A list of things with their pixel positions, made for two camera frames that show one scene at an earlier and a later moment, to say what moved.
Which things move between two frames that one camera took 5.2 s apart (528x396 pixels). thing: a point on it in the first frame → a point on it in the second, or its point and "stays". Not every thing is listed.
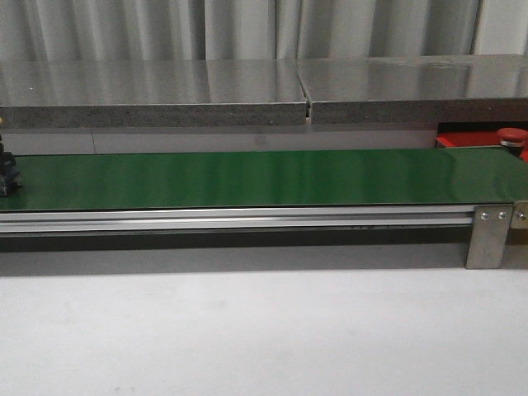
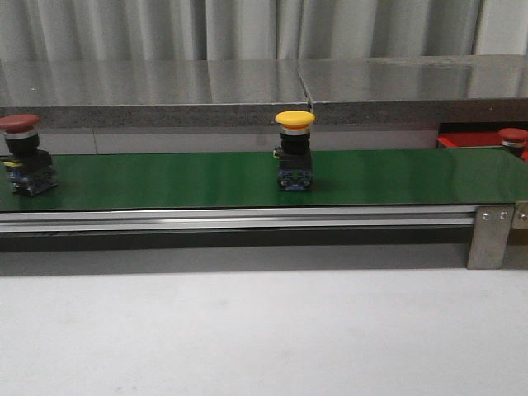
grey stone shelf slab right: (421, 89) stays
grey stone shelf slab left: (152, 93) stays
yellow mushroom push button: (10, 175) → (294, 167)
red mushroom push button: (512, 139) stays
